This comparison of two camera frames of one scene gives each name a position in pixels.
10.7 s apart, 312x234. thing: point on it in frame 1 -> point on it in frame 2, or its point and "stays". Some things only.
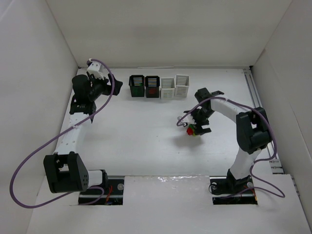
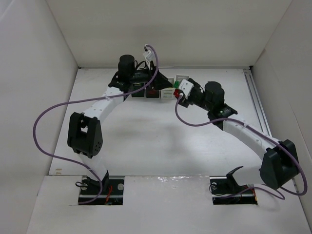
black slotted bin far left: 137,84 stays
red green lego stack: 190,130 -> 176,91
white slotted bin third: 167,88 stays
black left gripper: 105,84 -> 154,76
